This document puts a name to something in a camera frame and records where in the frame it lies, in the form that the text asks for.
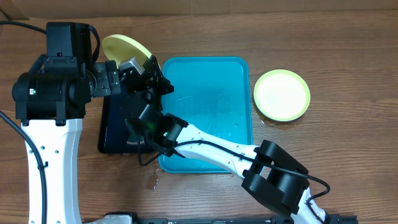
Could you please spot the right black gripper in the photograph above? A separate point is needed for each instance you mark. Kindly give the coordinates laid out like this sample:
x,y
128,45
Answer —
x,y
155,78

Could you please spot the yellow-green plate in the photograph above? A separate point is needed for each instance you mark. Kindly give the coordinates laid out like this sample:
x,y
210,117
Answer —
x,y
119,48
281,95

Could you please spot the dark sponge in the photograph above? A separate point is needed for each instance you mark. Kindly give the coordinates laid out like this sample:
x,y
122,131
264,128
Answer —
x,y
134,139

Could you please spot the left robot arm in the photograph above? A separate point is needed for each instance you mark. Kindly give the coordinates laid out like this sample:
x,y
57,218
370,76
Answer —
x,y
51,101

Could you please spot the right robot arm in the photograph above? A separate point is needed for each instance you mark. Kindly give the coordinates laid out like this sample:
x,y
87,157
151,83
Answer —
x,y
268,173

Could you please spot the black plastic tray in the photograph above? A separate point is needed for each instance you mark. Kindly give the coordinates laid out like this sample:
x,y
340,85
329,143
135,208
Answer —
x,y
114,130

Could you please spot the teal plastic tray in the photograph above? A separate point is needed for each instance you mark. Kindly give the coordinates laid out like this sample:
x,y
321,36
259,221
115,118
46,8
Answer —
x,y
212,93

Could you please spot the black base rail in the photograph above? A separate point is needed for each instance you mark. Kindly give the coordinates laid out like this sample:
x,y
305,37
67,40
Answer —
x,y
132,218

